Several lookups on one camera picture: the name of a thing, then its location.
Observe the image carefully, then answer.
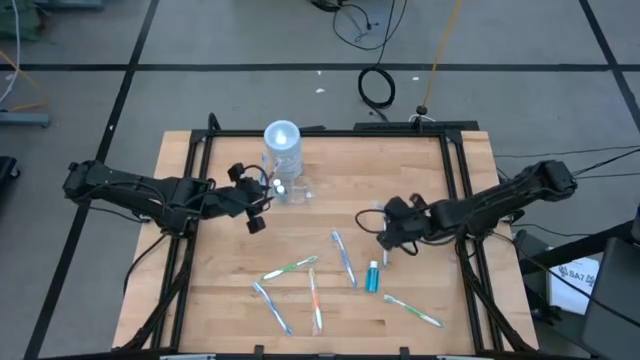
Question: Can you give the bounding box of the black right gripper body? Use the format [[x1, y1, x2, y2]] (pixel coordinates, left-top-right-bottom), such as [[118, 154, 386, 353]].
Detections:
[[394, 201, 436, 245]]

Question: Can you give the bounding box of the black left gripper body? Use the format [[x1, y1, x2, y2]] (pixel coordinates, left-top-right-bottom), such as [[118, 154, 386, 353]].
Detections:
[[202, 177, 267, 220]]

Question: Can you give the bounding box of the green toothbrush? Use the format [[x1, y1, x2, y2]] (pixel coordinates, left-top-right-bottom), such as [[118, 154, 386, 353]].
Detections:
[[382, 294, 446, 329], [260, 255, 319, 282]]

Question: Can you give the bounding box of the clear acrylic organizer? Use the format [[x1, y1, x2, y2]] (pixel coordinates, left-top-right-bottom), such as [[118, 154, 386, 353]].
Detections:
[[259, 152, 317, 206]]

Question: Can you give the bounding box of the white wipes canister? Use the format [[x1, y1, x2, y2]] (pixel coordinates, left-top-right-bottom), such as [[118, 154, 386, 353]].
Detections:
[[263, 119, 305, 181]]

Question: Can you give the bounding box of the black power strip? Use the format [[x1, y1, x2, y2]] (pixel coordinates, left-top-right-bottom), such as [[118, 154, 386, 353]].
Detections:
[[352, 119, 480, 133]]

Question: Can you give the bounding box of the orange toothbrush in clear wrapper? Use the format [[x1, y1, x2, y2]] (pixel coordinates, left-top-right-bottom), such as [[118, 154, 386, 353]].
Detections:
[[307, 267, 325, 336]]

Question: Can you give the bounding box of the black angled beam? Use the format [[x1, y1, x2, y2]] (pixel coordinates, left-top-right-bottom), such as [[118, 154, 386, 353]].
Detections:
[[518, 219, 639, 275]]

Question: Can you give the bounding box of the white printed paper sheet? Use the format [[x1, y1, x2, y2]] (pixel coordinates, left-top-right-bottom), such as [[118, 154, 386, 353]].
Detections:
[[547, 256, 601, 317]]

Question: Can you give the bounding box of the grey metal bar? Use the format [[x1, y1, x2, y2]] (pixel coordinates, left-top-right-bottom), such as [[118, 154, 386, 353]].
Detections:
[[0, 111, 52, 128]]

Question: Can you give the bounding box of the green container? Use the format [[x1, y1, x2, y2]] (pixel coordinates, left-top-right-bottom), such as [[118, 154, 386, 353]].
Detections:
[[0, 0, 42, 42]]

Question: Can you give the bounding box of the black aluminium table frame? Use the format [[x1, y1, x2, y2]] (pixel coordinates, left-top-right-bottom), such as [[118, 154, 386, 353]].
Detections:
[[113, 112, 540, 360]]

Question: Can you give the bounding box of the coiled black floor cable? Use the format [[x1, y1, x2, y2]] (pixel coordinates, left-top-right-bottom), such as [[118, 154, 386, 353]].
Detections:
[[356, 66, 397, 111]]

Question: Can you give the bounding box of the yellow hanging cable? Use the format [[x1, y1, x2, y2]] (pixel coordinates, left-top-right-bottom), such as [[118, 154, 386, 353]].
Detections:
[[421, 0, 464, 117]]

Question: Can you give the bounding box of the thin black floor cable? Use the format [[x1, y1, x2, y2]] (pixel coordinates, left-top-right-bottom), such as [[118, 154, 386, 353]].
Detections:
[[493, 145, 640, 159]]

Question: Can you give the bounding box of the loose black floor cable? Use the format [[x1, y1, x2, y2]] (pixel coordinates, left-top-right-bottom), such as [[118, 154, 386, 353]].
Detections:
[[309, 0, 409, 52]]

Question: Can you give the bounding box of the white floor cable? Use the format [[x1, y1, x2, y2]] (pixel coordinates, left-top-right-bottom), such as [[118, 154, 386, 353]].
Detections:
[[0, 0, 22, 105]]

